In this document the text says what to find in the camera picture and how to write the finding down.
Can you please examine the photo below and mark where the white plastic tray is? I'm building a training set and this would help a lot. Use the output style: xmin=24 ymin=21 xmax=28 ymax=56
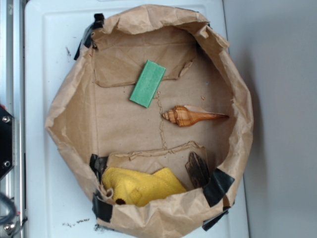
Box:
xmin=23 ymin=0 xmax=250 ymax=238

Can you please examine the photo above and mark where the green rectangular block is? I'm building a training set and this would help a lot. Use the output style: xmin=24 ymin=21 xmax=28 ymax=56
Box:
xmin=129 ymin=60 xmax=166 ymax=108

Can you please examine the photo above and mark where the black tape strip lower left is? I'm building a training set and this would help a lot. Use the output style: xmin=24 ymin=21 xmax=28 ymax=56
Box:
xmin=89 ymin=154 xmax=113 ymax=223

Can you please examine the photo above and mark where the yellow knitted cloth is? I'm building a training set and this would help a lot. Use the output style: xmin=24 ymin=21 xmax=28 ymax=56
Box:
xmin=102 ymin=168 xmax=186 ymax=207

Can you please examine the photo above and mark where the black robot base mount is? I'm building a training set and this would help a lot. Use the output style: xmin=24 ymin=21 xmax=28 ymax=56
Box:
xmin=0 ymin=104 xmax=15 ymax=180

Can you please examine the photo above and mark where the aluminium frame rail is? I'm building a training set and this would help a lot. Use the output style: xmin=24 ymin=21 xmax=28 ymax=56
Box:
xmin=0 ymin=0 xmax=28 ymax=238

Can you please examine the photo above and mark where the orange spiral sea shell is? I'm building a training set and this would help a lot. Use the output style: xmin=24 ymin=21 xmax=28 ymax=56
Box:
xmin=162 ymin=105 xmax=229 ymax=127

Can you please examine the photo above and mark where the black tape strip upper left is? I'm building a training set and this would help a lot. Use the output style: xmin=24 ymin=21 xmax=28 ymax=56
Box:
xmin=74 ymin=13 xmax=105 ymax=60

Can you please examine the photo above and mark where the brown paper bag tray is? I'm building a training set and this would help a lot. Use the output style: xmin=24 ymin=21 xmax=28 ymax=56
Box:
xmin=45 ymin=4 xmax=254 ymax=238

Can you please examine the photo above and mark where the black tape strip lower right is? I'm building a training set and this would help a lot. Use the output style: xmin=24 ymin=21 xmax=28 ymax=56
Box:
xmin=202 ymin=169 xmax=235 ymax=231

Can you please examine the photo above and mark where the dark brown bark piece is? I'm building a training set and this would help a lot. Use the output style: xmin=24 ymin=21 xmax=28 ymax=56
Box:
xmin=185 ymin=152 xmax=210 ymax=188

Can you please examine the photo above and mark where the grey cable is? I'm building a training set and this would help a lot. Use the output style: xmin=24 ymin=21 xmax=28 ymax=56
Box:
xmin=0 ymin=192 xmax=17 ymax=225

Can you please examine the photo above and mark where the black tape strip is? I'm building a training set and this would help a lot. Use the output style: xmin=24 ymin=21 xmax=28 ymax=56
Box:
xmin=202 ymin=169 xmax=235 ymax=231
xmin=89 ymin=154 xmax=113 ymax=223
xmin=74 ymin=13 xmax=105 ymax=60

